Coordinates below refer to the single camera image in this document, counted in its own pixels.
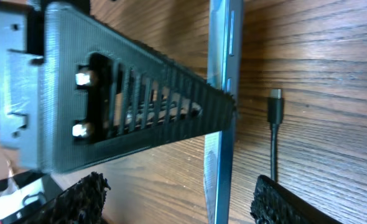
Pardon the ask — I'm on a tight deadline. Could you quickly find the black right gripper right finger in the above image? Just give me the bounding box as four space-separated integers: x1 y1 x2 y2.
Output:
250 175 340 224

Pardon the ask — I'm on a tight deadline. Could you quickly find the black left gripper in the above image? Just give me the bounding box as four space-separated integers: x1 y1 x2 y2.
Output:
0 0 47 170

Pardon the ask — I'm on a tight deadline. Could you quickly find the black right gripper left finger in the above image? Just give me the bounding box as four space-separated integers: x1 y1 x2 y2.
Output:
16 172 111 224

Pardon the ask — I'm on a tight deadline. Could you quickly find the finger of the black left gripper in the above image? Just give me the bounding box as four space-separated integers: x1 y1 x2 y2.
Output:
40 1 236 173

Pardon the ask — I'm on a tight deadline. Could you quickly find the black USB charging cable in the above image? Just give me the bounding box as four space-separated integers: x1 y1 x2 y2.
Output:
267 88 285 182

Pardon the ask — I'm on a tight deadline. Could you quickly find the black Galaxy smartphone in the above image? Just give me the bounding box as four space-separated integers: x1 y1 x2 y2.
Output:
203 0 244 224

